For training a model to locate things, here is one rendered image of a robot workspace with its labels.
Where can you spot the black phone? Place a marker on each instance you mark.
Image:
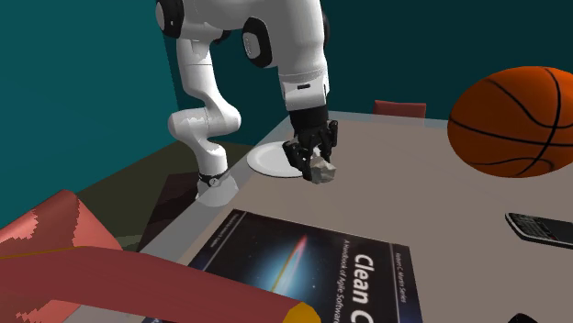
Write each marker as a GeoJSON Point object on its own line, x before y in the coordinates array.
{"type": "Point", "coordinates": [541, 229]}

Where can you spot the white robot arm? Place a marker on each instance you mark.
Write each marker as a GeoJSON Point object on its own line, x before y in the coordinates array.
{"type": "Point", "coordinates": [300, 49]}

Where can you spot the red chair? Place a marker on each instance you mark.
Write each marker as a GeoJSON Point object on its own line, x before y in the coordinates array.
{"type": "Point", "coordinates": [399, 108]}
{"type": "Point", "coordinates": [112, 282]}

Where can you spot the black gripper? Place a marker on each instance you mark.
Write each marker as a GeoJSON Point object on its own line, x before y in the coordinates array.
{"type": "Point", "coordinates": [308, 120]}

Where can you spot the grey table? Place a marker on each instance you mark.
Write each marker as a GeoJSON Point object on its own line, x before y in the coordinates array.
{"type": "Point", "coordinates": [425, 201]}

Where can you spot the grey rock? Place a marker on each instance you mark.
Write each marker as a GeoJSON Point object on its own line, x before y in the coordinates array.
{"type": "Point", "coordinates": [323, 171]}

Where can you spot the dark blue book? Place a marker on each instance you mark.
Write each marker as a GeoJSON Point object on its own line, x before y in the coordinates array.
{"type": "Point", "coordinates": [286, 264]}

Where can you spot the white plate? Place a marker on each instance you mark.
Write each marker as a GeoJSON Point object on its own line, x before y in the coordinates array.
{"type": "Point", "coordinates": [268, 161]}

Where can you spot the orange basketball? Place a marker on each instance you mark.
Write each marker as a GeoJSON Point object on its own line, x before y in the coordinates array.
{"type": "Point", "coordinates": [510, 121]}

